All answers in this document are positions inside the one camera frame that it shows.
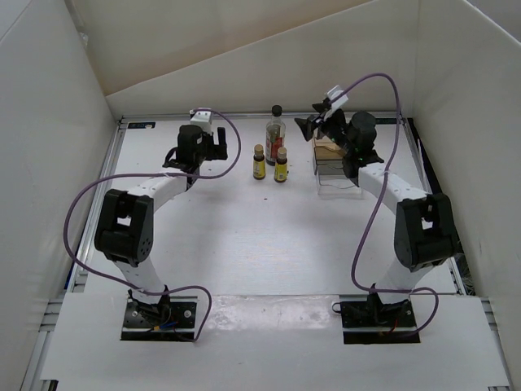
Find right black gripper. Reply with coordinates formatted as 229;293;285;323
295;103;355;156

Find tall clear chili bottle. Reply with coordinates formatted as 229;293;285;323
265;105;286;166

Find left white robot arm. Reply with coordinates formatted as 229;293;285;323
94;125;228;326

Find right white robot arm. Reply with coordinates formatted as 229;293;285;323
295;103;458;326

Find tiered clear condiment rack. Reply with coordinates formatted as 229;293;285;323
312;136;362;199

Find left small yellow-label bottle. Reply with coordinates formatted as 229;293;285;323
253;144;266;180

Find small yellow-label bottle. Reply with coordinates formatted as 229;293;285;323
253;144;266;180
274;147;288;183

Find right small yellow-label bottle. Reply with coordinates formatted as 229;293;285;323
274;147;288;183

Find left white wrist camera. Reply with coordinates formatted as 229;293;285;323
190;108;212;134

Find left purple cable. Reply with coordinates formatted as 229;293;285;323
63;108;241;341

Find purple cable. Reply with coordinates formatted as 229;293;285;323
341;72;440;336
63;108;241;341

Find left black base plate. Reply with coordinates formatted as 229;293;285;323
120;296;198;342

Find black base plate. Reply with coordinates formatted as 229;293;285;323
120;296;198;342
331;294;421;345

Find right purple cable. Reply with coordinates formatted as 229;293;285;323
341;72;440;336

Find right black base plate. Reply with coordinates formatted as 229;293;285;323
331;294;421;345

